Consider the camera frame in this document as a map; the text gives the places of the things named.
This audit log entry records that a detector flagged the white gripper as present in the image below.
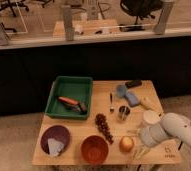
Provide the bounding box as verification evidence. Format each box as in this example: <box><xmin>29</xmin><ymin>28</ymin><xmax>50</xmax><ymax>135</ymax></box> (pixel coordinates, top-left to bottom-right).
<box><xmin>126</xmin><ymin>123</ymin><xmax>169</xmax><ymax>159</ymax></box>

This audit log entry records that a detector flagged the yellow red apple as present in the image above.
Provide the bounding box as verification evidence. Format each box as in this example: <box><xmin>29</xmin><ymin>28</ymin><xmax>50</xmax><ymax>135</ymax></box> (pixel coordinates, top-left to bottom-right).
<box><xmin>119</xmin><ymin>136</ymin><xmax>134</xmax><ymax>152</ymax></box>

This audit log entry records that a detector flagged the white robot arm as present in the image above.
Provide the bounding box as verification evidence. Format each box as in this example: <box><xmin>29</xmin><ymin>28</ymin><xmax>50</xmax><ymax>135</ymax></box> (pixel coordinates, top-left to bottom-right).
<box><xmin>128</xmin><ymin>110</ymin><xmax>191</xmax><ymax>149</ymax></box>

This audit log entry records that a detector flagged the white plastic cup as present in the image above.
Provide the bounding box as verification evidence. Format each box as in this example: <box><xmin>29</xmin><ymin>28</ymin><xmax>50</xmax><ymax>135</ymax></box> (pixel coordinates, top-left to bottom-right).
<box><xmin>141</xmin><ymin>110</ymin><xmax>160</xmax><ymax>127</ymax></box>

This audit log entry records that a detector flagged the small metal cup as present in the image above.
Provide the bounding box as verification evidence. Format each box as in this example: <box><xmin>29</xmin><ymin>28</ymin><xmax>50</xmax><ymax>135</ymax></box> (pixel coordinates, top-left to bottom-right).
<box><xmin>118</xmin><ymin>106</ymin><xmax>130</xmax><ymax>120</ymax></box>

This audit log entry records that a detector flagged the wooden table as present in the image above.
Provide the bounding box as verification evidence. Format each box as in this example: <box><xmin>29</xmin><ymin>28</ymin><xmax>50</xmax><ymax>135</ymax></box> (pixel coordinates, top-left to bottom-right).
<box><xmin>31</xmin><ymin>79</ymin><xmax>182</xmax><ymax>167</ymax></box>

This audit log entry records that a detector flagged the yellow banana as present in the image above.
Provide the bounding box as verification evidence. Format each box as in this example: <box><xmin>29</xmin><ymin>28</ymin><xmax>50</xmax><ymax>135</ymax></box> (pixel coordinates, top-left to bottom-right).
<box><xmin>140</xmin><ymin>97</ymin><xmax>162</xmax><ymax>116</ymax></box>

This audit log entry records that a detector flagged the blue sponge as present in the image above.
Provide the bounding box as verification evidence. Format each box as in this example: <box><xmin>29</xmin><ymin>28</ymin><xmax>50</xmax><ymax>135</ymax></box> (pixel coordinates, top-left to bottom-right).
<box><xmin>125</xmin><ymin>92</ymin><xmax>140</xmax><ymax>107</ymax></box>

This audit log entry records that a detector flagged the metal fork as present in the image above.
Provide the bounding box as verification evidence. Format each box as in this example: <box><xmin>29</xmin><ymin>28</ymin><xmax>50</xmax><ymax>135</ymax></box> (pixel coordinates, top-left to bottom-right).
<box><xmin>110</xmin><ymin>93</ymin><xmax>114</xmax><ymax>113</ymax></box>

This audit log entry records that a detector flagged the dark grape bunch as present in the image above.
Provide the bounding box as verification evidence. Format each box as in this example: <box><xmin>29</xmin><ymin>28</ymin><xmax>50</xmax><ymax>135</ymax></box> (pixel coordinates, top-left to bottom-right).
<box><xmin>95</xmin><ymin>113</ymin><xmax>114</xmax><ymax>144</ymax></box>

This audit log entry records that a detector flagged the orange bowl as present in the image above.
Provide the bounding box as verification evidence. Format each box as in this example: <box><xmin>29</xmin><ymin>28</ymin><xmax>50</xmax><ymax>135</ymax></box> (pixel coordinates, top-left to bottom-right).
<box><xmin>81</xmin><ymin>135</ymin><xmax>109</xmax><ymax>165</ymax></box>

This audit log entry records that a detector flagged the blue grey cloth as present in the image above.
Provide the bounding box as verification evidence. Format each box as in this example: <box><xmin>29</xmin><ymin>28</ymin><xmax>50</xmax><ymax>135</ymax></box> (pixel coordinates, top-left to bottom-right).
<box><xmin>116</xmin><ymin>85</ymin><xmax>127</xmax><ymax>98</ymax></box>

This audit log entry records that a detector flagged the black rectangular block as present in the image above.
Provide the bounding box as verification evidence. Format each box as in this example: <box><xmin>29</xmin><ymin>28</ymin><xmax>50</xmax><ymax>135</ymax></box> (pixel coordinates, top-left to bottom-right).
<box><xmin>125</xmin><ymin>80</ymin><xmax>142</xmax><ymax>88</ymax></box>

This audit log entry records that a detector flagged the green plastic tray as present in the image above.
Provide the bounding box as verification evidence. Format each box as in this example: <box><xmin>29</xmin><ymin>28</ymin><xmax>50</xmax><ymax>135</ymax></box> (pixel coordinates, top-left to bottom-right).
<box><xmin>45</xmin><ymin>76</ymin><xmax>93</xmax><ymax>120</ymax></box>

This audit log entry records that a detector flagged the purple plate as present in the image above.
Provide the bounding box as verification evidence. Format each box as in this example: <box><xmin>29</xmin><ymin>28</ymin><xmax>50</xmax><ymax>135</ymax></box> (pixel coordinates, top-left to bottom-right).
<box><xmin>40</xmin><ymin>125</ymin><xmax>70</xmax><ymax>156</ymax></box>

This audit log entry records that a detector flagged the grey folded cloth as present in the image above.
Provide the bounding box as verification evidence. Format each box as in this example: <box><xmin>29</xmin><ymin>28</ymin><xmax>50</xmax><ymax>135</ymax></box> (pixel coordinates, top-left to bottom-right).
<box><xmin>48</xmin><ymin>138</ymin><xmax>64</xmax><ymax>157</ymax></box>

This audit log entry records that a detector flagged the black office chair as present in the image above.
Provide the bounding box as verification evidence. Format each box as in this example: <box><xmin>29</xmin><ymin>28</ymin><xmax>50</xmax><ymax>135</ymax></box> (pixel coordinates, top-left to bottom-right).
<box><xmin>120</xmin><ymin>0</ymin><xmax>163</xmax><ymax>25</ymax></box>

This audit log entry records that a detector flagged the orange handled tool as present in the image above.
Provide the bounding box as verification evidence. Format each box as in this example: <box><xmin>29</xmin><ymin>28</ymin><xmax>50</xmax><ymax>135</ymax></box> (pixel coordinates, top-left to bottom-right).
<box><xmin>57</xmin><ymin>96</ymin><xmax>87</xmax><ymax>113</ymax></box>

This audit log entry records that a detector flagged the grey right post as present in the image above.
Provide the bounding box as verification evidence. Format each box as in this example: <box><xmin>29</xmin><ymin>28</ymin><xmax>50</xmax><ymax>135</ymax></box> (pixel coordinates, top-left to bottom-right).
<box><xmin>154</xmin><ymin>0</ymin><xmax>174</xmax><ymax>35</ymax></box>

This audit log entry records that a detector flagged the grey middle post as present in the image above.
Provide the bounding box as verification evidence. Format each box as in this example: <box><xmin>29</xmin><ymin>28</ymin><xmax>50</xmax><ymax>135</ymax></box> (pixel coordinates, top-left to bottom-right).
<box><xmin>61</xmin><ymin>5</ymin><xmax>74</xmax><ymax>41</ymax></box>

